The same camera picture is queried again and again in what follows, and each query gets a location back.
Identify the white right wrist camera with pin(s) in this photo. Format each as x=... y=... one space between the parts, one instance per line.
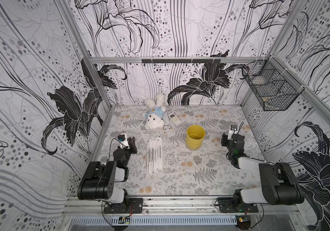
x=233 y=129

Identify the black wire basket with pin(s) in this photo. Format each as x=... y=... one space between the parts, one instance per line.
x=270 y=84

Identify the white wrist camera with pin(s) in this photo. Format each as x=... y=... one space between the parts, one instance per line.
x=233 y=129
x=123 y=139

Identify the yellow plastic cup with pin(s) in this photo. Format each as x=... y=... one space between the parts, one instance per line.
x=195 y=135

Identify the grey slotted cable duct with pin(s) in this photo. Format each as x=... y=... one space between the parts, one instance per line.
x=157 y=220

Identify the white remote with screen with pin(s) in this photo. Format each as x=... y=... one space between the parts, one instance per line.
x=173 y=117

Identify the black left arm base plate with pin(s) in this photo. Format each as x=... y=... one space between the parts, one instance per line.
x=129 y=206

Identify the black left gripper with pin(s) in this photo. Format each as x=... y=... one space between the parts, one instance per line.
x=132 y=146

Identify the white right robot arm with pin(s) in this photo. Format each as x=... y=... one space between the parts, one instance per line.
x=279 y=186

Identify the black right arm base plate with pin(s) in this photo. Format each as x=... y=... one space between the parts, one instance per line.
x=230 y=205

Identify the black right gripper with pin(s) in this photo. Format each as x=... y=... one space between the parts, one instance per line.
x=233 y=138

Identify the white remote control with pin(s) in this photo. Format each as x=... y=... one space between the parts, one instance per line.
x=167 y=126

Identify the white teddy bear blue shirt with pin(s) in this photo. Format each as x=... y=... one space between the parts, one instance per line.
x=154 y=116

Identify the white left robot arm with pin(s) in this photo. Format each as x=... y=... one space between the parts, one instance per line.
x=98 y=182

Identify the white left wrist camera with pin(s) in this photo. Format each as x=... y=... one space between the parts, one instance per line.
x=123 y=139

